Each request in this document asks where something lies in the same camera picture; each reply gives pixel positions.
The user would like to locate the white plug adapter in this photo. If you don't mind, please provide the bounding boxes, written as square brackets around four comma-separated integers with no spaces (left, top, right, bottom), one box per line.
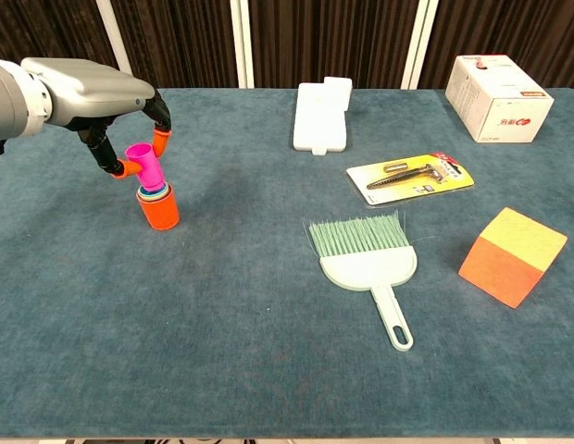
[322,76,354,112]

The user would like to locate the razor in yellow blister pack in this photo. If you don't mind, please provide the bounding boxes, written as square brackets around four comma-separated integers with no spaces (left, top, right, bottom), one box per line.
[345,150,477,207]

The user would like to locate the orange and yellow cube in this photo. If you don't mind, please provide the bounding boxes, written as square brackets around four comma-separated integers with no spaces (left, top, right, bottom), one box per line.
[457,206,569,310]

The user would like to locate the pink plastic cup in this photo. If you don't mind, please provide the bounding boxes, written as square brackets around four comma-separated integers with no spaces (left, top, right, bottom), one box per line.
[124,142,167,193]

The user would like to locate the teal table cover cloth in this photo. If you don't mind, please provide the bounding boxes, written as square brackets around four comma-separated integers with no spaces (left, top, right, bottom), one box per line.
[0,87,574,439]

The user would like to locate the white cardboard product box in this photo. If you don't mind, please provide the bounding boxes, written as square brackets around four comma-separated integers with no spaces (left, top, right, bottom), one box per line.
[444,54,555,144]

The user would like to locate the mint green hand brush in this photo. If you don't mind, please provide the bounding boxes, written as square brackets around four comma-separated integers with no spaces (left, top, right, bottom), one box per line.
[307,210,418,352]

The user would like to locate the white partition post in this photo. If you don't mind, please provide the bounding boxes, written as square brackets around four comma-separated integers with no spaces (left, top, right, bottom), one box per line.
[400,0,440,91]
[229,0,256,89]
[94,0,138,90]

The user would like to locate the cyan plastic cup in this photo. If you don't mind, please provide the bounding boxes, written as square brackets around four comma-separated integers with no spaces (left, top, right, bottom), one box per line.
[138,183,169,201]

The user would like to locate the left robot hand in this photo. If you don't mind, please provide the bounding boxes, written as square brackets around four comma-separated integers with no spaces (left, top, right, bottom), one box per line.
[20,56,173,180]

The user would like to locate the orange plastic cup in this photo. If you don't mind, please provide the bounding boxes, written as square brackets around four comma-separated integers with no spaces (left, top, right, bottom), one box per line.
[135,182,181,231]

